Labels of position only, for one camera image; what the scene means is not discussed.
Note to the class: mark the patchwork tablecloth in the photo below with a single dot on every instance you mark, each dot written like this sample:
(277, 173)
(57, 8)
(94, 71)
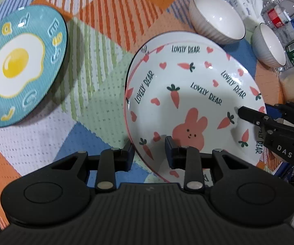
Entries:
(98, 81)

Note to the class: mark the teal fried egg plate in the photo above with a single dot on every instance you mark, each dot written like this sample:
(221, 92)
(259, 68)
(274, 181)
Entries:
(16, 63)

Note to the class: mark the white ribbed bowl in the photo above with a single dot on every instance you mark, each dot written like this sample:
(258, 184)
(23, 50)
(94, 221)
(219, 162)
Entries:
(213, 12)
(269, 46)

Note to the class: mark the white tissue pack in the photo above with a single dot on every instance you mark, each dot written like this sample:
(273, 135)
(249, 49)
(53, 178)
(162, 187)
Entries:
(246, 2)

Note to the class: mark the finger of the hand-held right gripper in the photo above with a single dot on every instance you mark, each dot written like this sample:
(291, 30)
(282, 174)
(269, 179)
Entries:
(292, 112)
(249, 114)

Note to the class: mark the white bunny carrot plate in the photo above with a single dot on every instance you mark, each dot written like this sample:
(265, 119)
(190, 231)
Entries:
(188, 86)

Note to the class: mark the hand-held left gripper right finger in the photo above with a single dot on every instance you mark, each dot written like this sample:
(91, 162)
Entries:
(169, 153)

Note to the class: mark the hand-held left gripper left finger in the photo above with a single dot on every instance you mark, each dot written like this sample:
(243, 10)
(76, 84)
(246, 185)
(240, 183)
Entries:
(127, 158)

